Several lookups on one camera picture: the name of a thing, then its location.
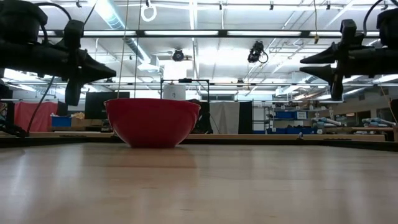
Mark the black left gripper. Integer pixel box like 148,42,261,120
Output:
0,19,117,107

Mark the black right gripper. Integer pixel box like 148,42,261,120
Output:
299,18,398,101

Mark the red plastic bowl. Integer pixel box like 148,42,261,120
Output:
103,98,201,149

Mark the shelf rack with blue bins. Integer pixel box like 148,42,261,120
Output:
263,105,312,135

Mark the black monitor screen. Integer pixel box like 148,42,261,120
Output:
84,91,131,120

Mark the brown cardboard box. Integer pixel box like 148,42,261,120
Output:
70,117,106,128

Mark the blue storage bin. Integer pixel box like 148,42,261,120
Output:
50,115,73,128

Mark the red cloth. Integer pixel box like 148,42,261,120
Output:
13,100,59,133

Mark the white cylinder container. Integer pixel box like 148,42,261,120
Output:
162,84,187,101

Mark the round black ceiling device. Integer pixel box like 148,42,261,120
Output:
172,48,185,62

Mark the black curtain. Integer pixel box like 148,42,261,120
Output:
238,100,254,135

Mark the grey curtain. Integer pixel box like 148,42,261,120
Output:
208,101,241,135

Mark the hanging yellow cord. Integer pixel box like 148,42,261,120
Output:
312,0,321,45

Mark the silver ceiling duct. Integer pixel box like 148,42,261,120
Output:
88,0,162,71

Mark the black overhead camera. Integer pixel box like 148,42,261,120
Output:
246,40,269,65

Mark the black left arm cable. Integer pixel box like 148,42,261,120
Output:
24,1,74,138

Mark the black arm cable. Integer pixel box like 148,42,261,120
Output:
362,0,388,35
24,1,74,138

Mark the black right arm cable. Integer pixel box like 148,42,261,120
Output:
362,0,388,35

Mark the white hanging ring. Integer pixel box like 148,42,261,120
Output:
140,0,158,23

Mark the black table edge rail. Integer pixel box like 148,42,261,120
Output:
0,136,398,152

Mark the black overhead frame bar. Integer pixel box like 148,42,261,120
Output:
36,29,381,39

